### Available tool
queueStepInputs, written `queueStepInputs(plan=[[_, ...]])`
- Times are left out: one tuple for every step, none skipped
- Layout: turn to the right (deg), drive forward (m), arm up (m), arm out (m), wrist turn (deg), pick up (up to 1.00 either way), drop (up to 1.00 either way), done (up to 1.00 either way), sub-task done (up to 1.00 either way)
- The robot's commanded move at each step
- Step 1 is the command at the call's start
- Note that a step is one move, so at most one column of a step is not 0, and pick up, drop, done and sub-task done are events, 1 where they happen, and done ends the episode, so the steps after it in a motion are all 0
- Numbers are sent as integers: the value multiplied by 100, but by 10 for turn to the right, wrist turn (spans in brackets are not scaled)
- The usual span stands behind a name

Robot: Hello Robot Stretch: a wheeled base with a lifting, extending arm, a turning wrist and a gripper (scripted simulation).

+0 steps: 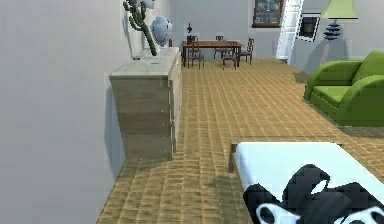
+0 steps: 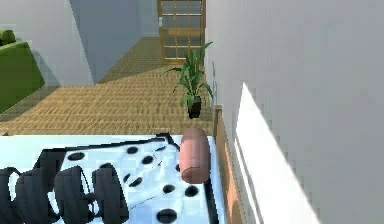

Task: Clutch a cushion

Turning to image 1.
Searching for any light wood chest of drawers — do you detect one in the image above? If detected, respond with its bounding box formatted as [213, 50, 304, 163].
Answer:
[109, 46, 184, 161]

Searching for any brown wooden dining table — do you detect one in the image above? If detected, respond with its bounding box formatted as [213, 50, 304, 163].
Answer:
[181, 39, 245, 68]

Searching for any green sofa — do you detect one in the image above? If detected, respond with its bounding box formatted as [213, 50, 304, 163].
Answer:
[302, 50, 384, 128]

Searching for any dark wooden dining chair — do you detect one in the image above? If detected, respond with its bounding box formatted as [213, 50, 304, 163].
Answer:
[222, 41, 242, 71]
[186, 35, 205, 71]
[213, 35, 228, 60]
[239, 37, 255, 66]

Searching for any white bed with wooden frame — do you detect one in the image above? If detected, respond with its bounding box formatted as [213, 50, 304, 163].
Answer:
[227, 139, 384, 224]

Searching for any brown framed wall picture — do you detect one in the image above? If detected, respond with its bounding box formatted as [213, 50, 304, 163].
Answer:
[251, 0, 285, 29]

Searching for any green shade floor lamp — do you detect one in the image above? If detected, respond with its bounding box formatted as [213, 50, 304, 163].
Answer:
[319, 0, 360, 66]

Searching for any green cactus house plant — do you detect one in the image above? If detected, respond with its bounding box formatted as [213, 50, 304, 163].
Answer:
[122, 0, 158, 57]

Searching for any white room door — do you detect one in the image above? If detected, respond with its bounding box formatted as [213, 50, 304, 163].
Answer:
[275, 0, 305, 65]

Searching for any pale blue bust with necklace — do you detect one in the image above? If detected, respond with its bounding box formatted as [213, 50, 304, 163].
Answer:
[149, 15, 174, 50]

